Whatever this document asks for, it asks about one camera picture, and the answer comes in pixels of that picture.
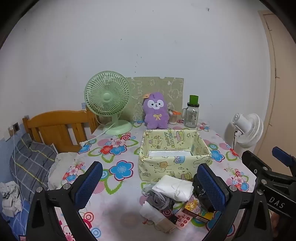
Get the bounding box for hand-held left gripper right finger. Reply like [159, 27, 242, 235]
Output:
[196, 163, 272, 241]

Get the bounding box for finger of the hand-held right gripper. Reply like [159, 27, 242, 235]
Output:
[242, 150, 275, 189]
[272, 146, 296, 177]

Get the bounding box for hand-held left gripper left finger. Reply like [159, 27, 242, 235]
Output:
[25, 161, 103, 241]

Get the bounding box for cartoon bear print box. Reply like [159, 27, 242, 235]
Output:
[184, 195, 214, 223]

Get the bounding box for white soft packet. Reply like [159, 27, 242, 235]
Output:
[151, 175, 194, 202]

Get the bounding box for pink printed pouch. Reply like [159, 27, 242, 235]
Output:
[171, 209, 192, 230]

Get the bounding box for grey socks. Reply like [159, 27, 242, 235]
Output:
[142, 185, 175, 211]

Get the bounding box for yellow cartoon storage box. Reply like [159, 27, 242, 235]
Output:
[138, 129, 212, 182]

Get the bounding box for beige cloth stack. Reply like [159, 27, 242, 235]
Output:
[154, 217, 178, 233]

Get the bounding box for white and beige socks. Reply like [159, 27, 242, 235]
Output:
[140, 200, 171, 224]

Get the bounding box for white pillow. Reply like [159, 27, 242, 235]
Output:
[47, 152, 79, 190]

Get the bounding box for white standing fan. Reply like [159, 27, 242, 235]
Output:
[232, 113, 264, 154]

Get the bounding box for beige door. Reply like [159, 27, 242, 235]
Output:
[258, 10, 296, 163]

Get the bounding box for grey plaid pillow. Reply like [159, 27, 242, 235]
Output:
[9, 133, 58, 204]

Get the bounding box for wooden bed headboard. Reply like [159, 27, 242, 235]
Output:
[22, 110, 100, 153]

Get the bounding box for glass mug jar green lid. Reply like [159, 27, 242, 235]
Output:
[181, 95, 200, 128]

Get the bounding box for toothpick glass orange lid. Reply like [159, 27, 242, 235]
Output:
[168, 109, 182, 125]

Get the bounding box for white crumpled cloth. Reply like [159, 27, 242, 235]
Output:
[0, 181, 22, 217]

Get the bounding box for blue bed sheet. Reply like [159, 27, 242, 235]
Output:
[0, 167, 30, 241]

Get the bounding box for green desk fan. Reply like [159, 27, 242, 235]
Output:
[84, 71, 133, 135]

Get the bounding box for purple plush toy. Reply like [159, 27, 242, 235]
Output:
[142, 92, 169, 130]

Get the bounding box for green patterned board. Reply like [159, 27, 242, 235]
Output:
[125, 76, 185, 122]

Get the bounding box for white fan power cable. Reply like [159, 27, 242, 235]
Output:
[79, 123, 115, 147]

